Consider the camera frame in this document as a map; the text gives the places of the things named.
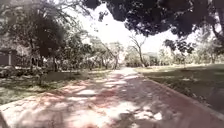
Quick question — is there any red brick path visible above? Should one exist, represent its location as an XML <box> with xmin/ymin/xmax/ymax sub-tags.
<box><xmin>0</xmin><ymin>67</ymin><xmax>224</xmax><ymax>128</ymax></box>

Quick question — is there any shaded green lawn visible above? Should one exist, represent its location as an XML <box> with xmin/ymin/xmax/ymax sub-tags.
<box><xmin>134</xmin><ymin>63</ymin><xmax>224</xmax><ymax>114</ymax></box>

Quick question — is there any bare branched tree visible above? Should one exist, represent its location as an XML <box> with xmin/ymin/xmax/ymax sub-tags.
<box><xmin>128</xmin><ymin>33</ymin><xmax>149</xmax><ymax>68</ymax></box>

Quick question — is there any dark overhanging tree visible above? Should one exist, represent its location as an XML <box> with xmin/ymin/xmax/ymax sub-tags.
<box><xmin>83</xmin><ymin>0</ymin><xmax>224</xmax><ymax>56</ymax></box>

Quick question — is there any distant row of trees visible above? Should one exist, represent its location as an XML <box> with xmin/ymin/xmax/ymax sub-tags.
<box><xmin>124</xmin><ymin>36</ymin><xmax>224</xmax><ymax>67</ymax></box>

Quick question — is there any wood of leafy trees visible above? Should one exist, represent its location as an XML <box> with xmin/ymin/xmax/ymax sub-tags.
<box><xmin>0</xmin><ymin>0</ymin><xmax>124</xmax><ymax>73</ymax></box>

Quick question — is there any low building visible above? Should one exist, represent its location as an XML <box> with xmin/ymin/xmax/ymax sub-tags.
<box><xmin>0</xmin><ymin>36</ymin><xmax>34</xmax><ymax>68</ymax></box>

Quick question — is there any pale kerb beside lawn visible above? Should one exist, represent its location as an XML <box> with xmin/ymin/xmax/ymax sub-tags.
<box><xmin>139</xmin><ymin>73</ymin><xmax>224</xmax><ymax>122</ymax></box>

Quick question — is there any grass with low plants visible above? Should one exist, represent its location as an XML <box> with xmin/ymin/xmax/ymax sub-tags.
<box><xmin>0</xmin><ymin>69</ymin><xmax>113</xmax><ymax>106</ymax></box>

